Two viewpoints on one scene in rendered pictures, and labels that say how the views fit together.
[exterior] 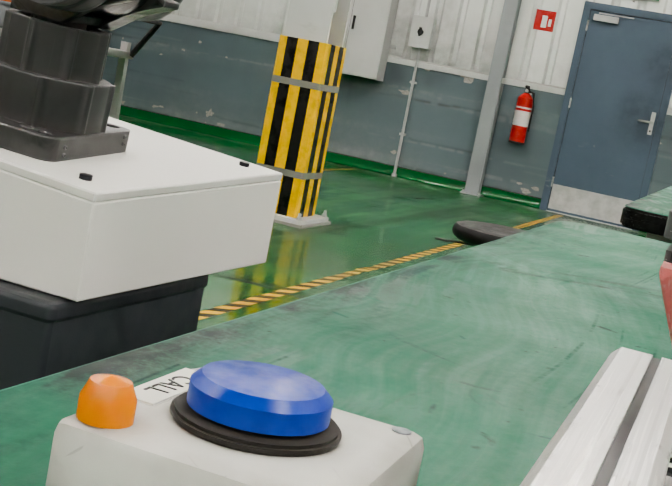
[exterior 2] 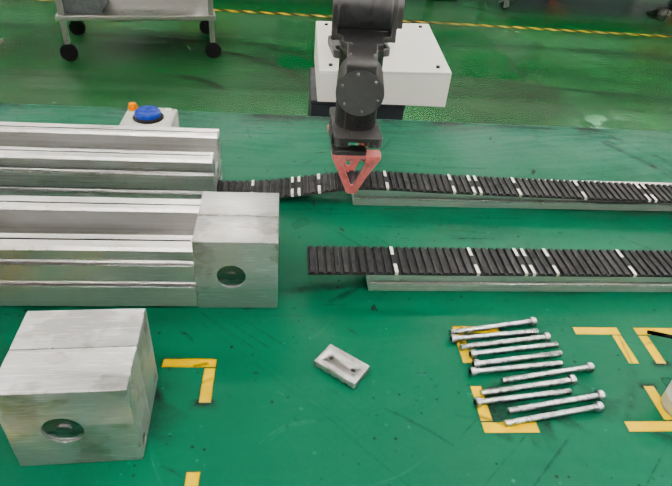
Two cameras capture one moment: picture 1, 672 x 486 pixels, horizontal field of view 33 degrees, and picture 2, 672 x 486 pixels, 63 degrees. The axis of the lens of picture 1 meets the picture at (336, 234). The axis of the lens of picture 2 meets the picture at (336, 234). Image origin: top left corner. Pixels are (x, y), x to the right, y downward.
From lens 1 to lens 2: 0.93 m
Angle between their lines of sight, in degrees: 65
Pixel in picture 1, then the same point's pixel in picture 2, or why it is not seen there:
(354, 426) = (161, 123)
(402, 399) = (319, 148)
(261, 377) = (146, 109)
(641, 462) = (119, 131)
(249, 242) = (428, 97)
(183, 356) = (297, 120)
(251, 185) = (424, 75)
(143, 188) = not seen: hidden behind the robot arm
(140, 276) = not seen: hidden behind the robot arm
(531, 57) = not seen: outside the picture
